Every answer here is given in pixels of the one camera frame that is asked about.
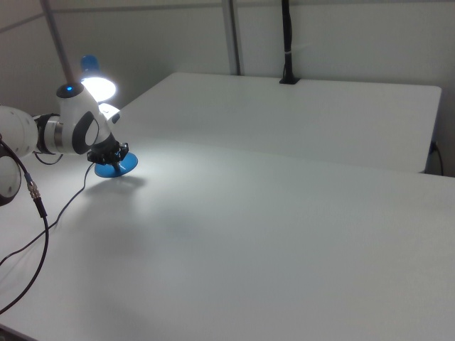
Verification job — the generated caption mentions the grey vertical partition post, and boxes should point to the grey vertical partition post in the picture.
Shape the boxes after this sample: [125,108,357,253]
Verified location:
[220,0,245,76]

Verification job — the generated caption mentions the black lamp power cable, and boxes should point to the black lamp power cable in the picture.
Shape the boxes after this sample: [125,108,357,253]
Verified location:
[0,163,96,266]

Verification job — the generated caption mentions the blue desk lamp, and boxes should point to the blue desk lamp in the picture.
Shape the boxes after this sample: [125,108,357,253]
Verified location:
[78,54,140,179]

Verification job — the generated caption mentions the black clamped pole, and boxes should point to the black clamped pole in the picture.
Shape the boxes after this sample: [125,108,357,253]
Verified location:
[278,0,300,86]

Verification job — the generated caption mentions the black cable beside table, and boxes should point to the black cable beside table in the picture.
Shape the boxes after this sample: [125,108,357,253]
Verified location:
[429,141,446,175]

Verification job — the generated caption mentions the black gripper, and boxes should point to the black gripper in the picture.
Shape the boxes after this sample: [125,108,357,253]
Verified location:
[86,139,130,175]

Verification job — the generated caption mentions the grey slanted metal post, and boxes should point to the grey slanted metal post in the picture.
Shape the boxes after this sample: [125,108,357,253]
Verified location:
[38,0,76,85]

